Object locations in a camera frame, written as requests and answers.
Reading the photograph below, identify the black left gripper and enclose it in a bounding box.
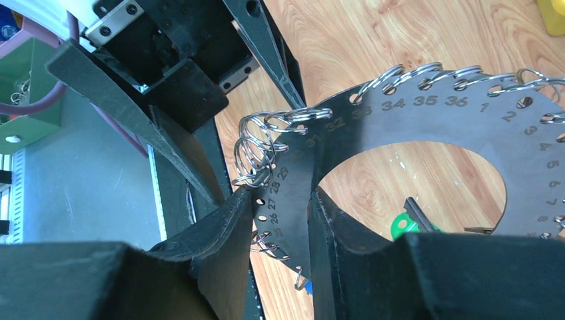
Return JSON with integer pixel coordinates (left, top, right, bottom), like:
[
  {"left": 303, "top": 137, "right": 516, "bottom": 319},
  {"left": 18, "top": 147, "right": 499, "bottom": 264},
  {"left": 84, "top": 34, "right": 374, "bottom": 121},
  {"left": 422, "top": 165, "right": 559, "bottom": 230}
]
[{"left": 46, "top": 0, "right": 306, "bottom": 206}]

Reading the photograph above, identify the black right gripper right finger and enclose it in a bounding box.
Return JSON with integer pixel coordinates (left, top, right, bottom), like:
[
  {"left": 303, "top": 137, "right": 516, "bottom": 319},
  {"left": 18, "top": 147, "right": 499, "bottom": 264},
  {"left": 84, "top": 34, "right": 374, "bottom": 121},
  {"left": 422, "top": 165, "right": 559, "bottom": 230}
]
[{"left": 308, "top": 189, "right": 564, "bottom": 319}]

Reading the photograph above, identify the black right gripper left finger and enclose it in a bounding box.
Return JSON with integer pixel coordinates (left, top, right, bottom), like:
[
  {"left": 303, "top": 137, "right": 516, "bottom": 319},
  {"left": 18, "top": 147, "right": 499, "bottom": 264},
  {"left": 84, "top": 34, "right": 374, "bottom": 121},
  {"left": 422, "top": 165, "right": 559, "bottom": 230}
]
[{"left": 1, "top": 187, "right": 253, "bottom": 319}]

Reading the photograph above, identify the silver key on disc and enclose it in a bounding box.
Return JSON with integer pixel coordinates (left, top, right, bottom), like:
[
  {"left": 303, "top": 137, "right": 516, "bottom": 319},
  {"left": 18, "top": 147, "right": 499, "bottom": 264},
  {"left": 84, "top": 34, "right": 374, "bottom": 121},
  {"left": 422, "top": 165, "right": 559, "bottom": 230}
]
[{"left": 404, "top": 197, "right": 440, "bottom": 233}]

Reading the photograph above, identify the green key tag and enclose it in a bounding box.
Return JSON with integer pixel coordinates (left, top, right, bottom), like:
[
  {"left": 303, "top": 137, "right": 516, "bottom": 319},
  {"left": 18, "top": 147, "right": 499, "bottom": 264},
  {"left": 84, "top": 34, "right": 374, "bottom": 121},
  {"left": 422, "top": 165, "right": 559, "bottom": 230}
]
[{"left": 390, "top": 212, "right": 424, "bottom": 241}]

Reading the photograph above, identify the yellow plastic fruit tray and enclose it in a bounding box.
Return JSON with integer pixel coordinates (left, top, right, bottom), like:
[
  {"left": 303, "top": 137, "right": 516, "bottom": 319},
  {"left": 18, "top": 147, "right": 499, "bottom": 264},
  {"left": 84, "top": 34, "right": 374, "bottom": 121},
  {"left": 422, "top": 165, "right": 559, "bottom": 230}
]
[{"left": 536, "top": 0, "right": 564, "bottom": 36}]

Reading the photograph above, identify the blue key tag outside ring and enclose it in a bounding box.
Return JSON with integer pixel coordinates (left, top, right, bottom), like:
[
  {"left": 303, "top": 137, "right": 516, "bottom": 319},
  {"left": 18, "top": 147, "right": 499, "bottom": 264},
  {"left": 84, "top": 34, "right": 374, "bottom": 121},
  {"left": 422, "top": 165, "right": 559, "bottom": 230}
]
[{"left": 304, "top": 281, "right": 313, "bottom": 295}]

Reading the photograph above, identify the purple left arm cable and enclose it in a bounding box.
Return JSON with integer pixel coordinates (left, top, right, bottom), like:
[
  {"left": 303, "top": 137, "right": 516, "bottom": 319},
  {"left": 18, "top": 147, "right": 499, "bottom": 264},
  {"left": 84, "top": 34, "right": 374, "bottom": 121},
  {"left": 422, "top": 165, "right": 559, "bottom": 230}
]
[{"left": 0, "top": 11, "right": 151, "bottom": 157}]

